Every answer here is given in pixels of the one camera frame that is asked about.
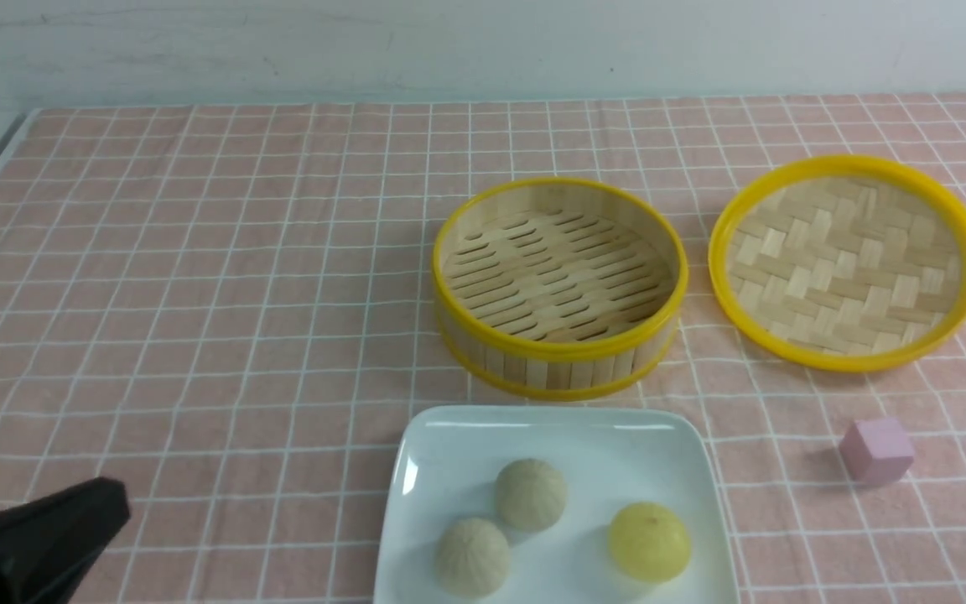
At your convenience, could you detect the yellow bamboo steamer basket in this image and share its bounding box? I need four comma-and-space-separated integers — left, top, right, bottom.
432, 177, 689, 401

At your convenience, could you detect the pink cube block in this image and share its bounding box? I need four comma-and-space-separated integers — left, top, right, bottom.
837, 417, 915, 487

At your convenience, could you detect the pink checkered tablecloth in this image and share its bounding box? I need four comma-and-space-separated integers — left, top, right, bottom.
0, 93, 966, 603

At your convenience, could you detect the yellow bamboo steamer lid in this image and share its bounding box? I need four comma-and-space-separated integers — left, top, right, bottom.
708, 154, 966, 373

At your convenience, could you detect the white square plate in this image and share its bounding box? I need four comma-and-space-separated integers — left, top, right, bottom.
372, 405, 740, 603

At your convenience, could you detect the yellow steamed bun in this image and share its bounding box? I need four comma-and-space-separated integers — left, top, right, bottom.
607, 501, 693, 584

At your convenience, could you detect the white steamed bun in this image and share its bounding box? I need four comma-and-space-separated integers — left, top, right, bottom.
494, 458, 569, 533
434, 517, 512, 599

